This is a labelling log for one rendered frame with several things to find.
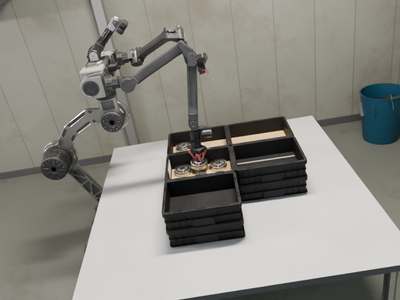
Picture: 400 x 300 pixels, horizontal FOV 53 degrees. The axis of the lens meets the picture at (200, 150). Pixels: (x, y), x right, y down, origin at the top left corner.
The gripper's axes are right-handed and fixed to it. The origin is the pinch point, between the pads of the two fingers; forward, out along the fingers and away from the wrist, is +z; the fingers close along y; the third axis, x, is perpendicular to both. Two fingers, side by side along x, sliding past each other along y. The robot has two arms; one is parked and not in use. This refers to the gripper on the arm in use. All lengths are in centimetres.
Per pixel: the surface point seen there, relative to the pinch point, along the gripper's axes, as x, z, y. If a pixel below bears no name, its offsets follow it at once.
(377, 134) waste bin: -214, 74, -24
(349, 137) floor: -216, 86, 4
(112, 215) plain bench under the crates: 51, 22, 28
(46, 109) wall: -14, 23, 240
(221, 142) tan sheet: -33.1, 7.1, 11.6
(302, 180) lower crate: -25, 9, -56
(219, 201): 17.3, 7.2, -31.5
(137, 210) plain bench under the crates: 39.0, 21.6, 18.3
